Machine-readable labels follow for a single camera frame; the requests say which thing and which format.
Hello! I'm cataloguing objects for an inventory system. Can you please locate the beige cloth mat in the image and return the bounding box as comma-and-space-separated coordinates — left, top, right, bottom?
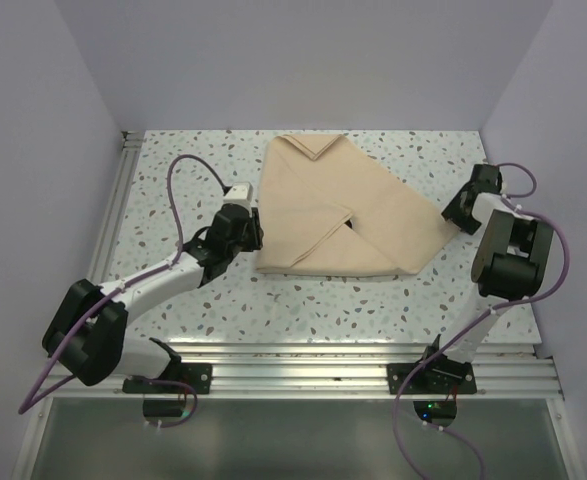
256, 134, 458, 277

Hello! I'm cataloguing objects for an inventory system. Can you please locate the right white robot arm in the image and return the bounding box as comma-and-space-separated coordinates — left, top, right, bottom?
418, 164, 554, 393

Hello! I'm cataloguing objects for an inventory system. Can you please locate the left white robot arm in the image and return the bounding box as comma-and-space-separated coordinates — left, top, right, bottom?
42, 204, 263, 393

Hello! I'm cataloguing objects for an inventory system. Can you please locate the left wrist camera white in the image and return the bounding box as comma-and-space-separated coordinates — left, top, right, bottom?
223, 182, 253, 210

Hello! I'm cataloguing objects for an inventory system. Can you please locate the aluminium rail frame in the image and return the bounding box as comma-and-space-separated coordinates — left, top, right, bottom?
36, 130, 564, 401

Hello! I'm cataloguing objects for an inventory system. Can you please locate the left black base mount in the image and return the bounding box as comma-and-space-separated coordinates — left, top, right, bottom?
122, 363, 213, 395

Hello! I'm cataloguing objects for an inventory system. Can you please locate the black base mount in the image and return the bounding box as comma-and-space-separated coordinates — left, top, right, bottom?
386, 342, 478, 395
122, 363, 213, 395

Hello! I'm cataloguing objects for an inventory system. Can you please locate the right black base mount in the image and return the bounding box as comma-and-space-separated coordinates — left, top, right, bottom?
386, 342, 478, 395

